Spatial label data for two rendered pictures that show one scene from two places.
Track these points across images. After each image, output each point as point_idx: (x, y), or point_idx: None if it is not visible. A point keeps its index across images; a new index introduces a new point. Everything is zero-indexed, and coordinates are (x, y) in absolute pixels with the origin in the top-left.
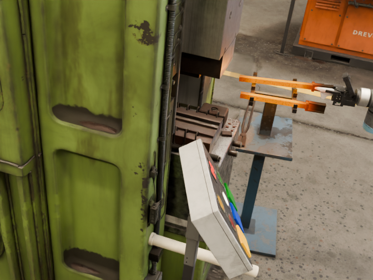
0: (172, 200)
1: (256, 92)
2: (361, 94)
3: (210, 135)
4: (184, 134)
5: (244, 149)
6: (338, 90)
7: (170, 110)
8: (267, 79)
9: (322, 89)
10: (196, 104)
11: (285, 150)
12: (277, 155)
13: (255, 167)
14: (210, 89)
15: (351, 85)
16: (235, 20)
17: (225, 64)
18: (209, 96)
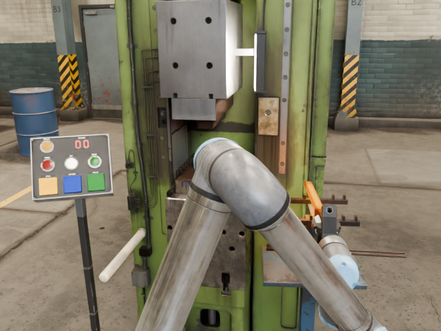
0: None
1: (308, 205)
2: (321, 239)
3: (185, 178)
4: (186, 173)
5: (262, 251)
6: (317, 224)
7: (161, 135)
8: (311, 191)
9: (314, 217)
10: None
11: (276, 276)
12: (263, 271)
13: (300, 306)
14: (285, 182)
15: (321, 221)
16: (201, 79)
17: (187, 112)
18: (294, 196)
